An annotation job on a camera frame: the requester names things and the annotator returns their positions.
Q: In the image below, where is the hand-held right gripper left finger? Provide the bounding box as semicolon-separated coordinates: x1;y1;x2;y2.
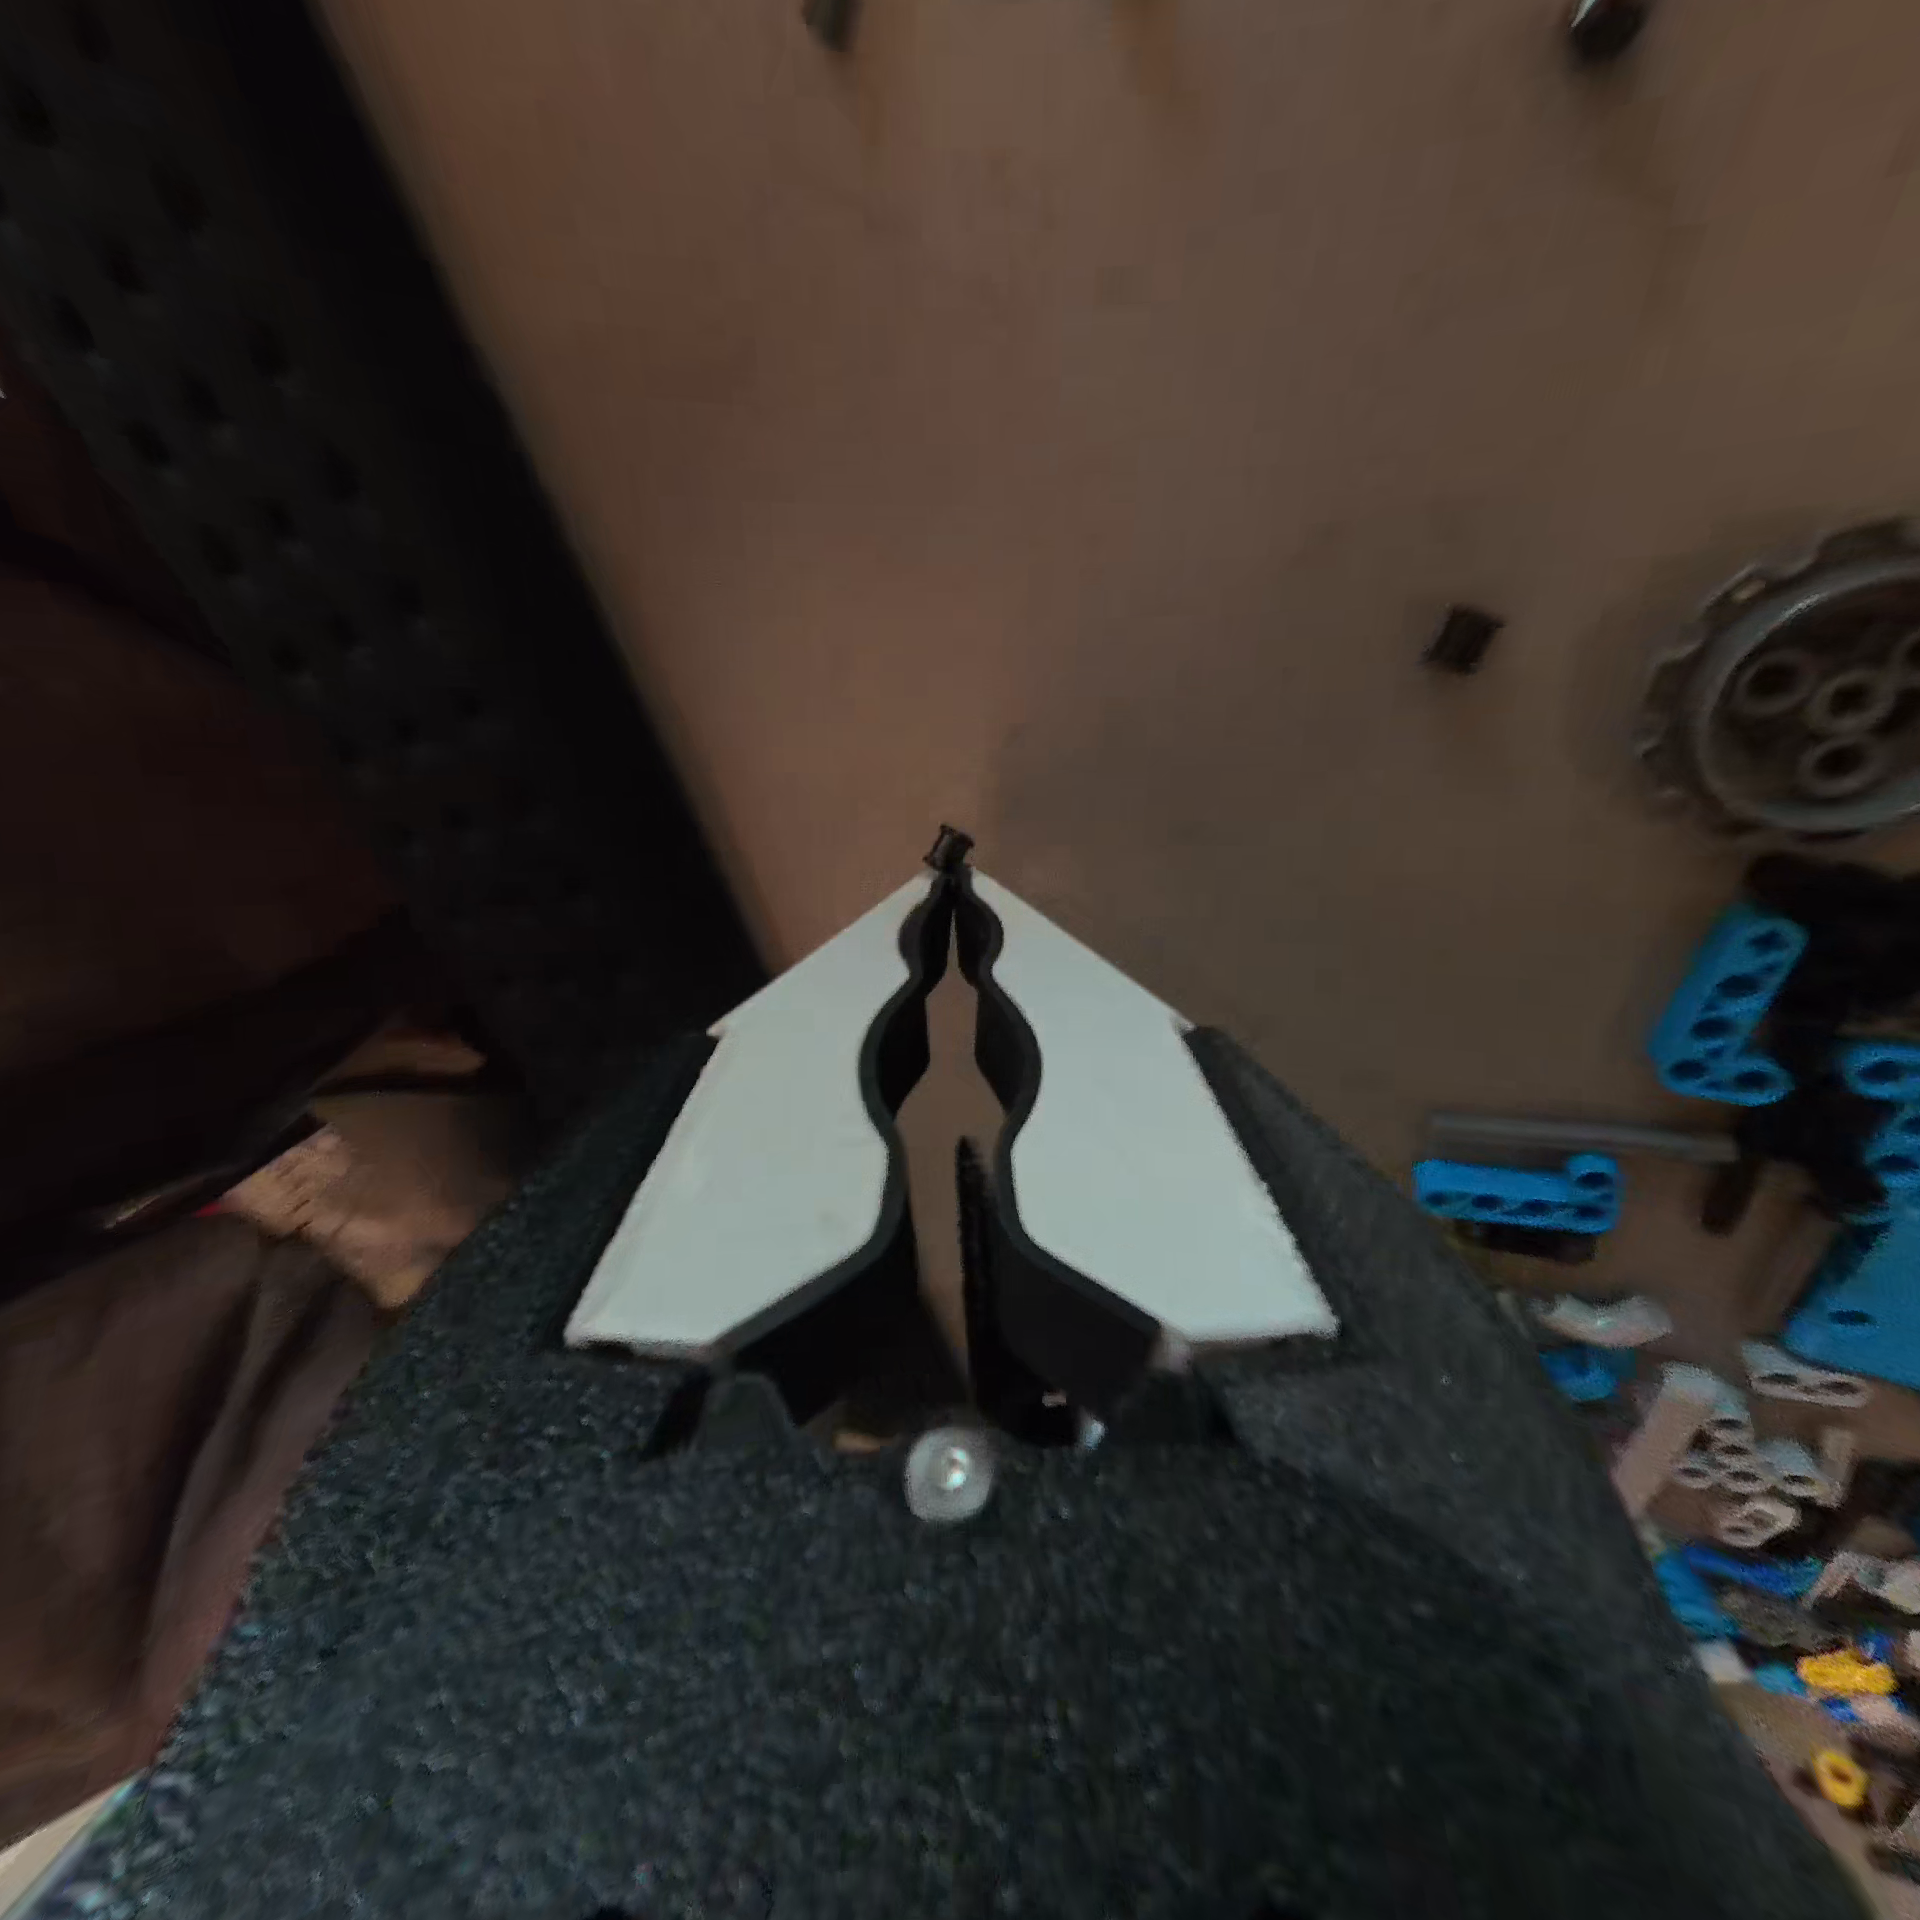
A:
564;870;954;1424

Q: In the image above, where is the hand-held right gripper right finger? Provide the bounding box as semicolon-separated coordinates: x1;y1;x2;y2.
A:
954;870;1345;1433

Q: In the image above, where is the grey desk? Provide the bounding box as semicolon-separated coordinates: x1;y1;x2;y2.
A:
307;0;1920;1920

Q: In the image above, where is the person's brown clothing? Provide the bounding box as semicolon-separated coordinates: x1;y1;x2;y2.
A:
0;568;506;1854

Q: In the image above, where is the pile of toy brick pieces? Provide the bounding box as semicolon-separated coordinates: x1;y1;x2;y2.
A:
1410;861;1920;1884

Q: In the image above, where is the grey toy gear wheel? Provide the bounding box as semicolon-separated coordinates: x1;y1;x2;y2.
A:
1631;514;1920;845

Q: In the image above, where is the black perforated panel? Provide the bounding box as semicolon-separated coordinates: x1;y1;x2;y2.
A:
0;0;770;1080

